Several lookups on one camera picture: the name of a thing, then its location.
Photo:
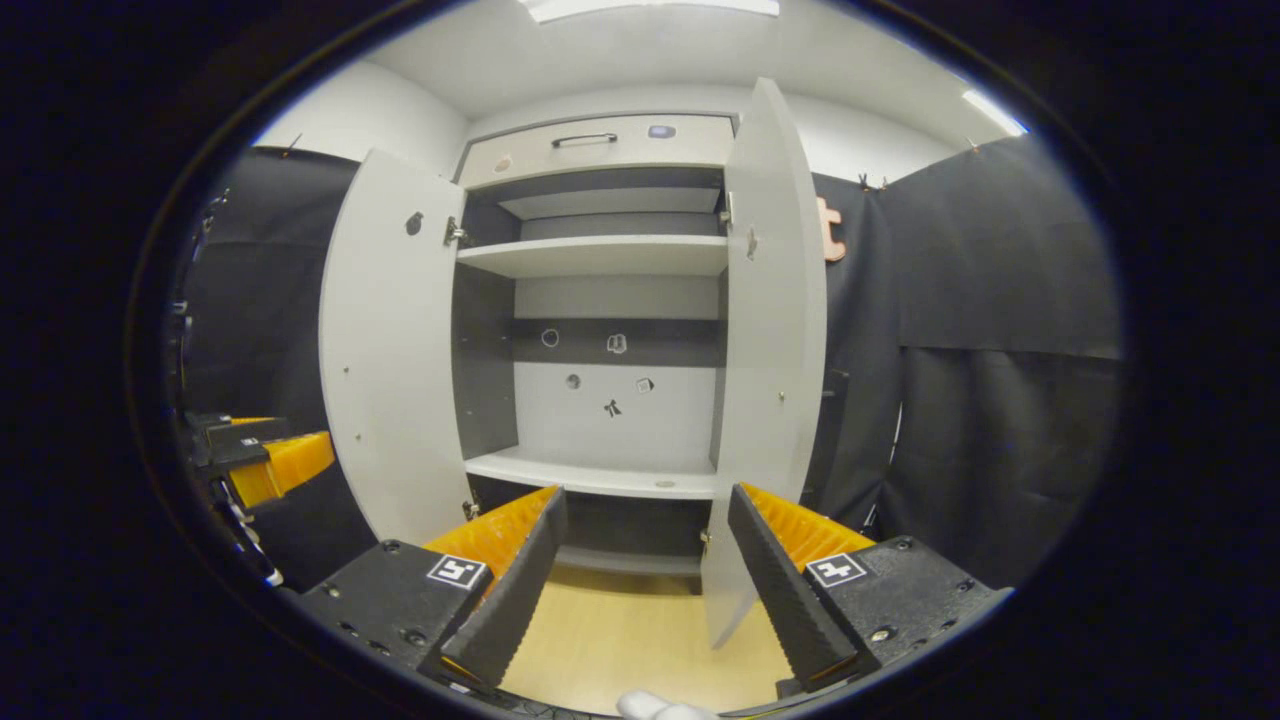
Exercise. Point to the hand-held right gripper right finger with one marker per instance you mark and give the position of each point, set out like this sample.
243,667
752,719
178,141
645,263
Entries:
780,590

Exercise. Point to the grey shoe cabinet door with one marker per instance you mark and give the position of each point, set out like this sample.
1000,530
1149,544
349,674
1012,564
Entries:
390,350
775,330

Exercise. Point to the long ceiling light panel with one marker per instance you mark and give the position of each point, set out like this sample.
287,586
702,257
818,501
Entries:
650,8

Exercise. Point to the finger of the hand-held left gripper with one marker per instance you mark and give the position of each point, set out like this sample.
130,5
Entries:
290,465
225,430

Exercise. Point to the black backdrop cloth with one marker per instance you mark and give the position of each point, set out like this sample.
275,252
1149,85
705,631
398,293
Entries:
1000,300

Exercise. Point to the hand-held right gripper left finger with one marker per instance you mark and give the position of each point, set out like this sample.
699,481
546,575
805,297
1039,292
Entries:
510,590

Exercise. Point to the grey cabinet drawer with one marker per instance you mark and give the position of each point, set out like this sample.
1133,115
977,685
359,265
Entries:
620,155

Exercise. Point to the white cabinet shelf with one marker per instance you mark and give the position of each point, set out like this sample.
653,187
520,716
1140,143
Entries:
590,255
590,475

